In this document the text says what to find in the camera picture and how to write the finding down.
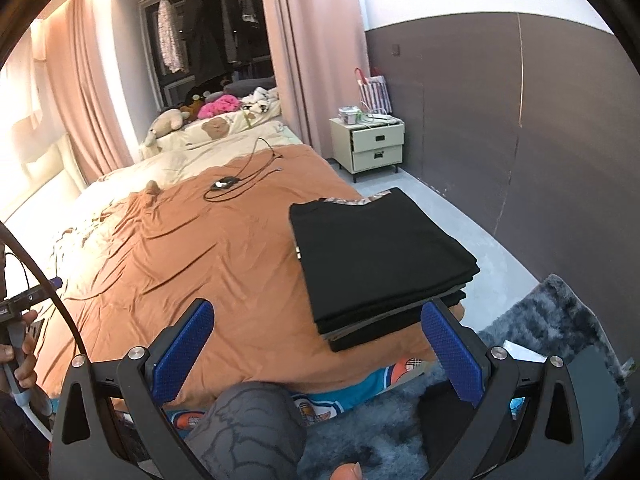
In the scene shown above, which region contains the stack of folded clothes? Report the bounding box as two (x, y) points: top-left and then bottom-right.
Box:
(294, 186), (482, 354)

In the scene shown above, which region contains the person's left hand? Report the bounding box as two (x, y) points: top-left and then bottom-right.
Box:
(0, 309), (40, 395)

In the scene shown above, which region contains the brown fleece blanket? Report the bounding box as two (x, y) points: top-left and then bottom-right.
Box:
(29, 143), (467, 411)

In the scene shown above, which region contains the person's grey patterned knee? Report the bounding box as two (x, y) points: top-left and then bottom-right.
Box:
(186, 382), (307, 479)

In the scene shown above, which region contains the grey shaggy floor rug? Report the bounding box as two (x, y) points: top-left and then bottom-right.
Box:
(298, 275), (634, 479)

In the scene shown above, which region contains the cream padded headboard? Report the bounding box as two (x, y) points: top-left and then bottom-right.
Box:
(1, 134), (88, 222)

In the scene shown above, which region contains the pink curtain left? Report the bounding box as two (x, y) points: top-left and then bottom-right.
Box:
(44, 0), (132, 184)

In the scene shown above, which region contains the pink curtain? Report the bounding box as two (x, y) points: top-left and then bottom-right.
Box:
(262, 0), (369, 157)
(44, 0), (132, 184)

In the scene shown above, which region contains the cream bear print bedding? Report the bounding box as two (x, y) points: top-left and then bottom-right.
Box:
(98, 87), (300, 198)

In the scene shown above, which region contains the white bedside drawer cabinet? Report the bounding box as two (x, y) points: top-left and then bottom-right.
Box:
(330, 118), (406, 182)

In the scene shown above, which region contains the beige plush toy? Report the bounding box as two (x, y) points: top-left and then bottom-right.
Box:
(139, 108), (190, 160)

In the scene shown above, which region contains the pink plush toy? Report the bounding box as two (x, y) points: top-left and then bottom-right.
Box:
(198, 94), (241, 119)

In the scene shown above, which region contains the hanging floral garment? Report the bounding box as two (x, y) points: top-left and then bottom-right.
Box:
(157, 0), (186, 74)

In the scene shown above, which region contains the hanging black coat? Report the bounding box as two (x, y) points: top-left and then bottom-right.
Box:
(182, 0), (228, 84)

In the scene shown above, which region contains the pink curtain right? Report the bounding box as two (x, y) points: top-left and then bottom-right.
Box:
(262, 0), (369, 157)

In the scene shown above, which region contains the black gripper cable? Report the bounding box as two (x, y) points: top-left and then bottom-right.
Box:
(0, 220), (90, 361)

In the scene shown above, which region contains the black device with cable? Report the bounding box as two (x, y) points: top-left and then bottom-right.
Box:
(203, 136), (283, 204)

